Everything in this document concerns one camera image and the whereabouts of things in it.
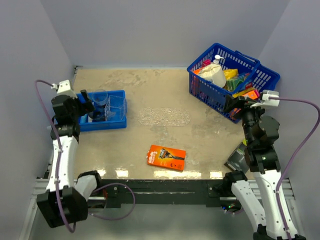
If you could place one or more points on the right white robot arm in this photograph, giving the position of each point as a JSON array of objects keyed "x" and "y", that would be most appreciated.
[{"x": 269, "y": 216}]

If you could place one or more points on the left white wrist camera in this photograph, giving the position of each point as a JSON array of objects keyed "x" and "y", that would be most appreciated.
[{"x": 64, "y": 88}]

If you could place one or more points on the orange pink box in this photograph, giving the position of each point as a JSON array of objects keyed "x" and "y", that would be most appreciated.
[{"x": 251, "y": 93}]

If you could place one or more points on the dark smoked plastic cup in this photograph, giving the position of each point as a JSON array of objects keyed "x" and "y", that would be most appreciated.
[{"x": 98, "y": 115}]

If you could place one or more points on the clear textured acrylic tray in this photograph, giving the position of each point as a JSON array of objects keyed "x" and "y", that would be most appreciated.
[{"x": 164, "y": 117}]

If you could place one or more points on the black aluminium base frame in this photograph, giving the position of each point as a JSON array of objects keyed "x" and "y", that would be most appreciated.
[{"x": 162, "y": 192}]

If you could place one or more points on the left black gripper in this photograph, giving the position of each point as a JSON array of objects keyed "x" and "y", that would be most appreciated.
[{"x": 86, "y": 107}]

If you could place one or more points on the black green razor package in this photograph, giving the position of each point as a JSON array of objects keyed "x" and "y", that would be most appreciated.
[{"x": 236, "y": 161}]

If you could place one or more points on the yellow sponge pack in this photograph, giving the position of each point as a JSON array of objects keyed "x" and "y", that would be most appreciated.
[{"x": 230, "y": 73}]

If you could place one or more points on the green sponge pack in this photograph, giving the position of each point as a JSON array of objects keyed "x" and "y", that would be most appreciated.
[{"x": 233, "y": 82}]

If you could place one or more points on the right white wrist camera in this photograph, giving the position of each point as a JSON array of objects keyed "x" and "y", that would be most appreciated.
[{"x": 268, "y": 99}]

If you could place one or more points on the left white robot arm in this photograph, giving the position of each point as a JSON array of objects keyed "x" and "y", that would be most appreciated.
[{"x": 65, "y": 200}]

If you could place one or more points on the blue shopping basket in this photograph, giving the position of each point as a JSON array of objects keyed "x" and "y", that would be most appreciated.
[{"x": 261, "y": 77}]

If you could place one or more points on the white pump bottle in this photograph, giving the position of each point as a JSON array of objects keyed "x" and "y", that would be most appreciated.
[{"x": 217, "y": 59}]

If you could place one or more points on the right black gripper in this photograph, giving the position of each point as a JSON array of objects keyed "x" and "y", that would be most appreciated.
[{"x": 231, "y": 102}]

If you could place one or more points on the blue plastic bin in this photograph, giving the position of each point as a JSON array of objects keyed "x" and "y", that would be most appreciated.
[{"x": 85, "y": 123}]

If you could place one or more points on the orange razor box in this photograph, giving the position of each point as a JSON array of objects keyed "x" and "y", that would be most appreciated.
[{"x": 166, "y": 157}]

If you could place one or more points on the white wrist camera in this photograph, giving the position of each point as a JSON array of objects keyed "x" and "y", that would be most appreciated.
[
  {"x": 64, "y": 88},
  {"x": 268, "y": 99}
]

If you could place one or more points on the small red box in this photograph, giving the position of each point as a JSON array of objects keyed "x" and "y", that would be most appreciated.
[{"x": 206, "y": 62}]

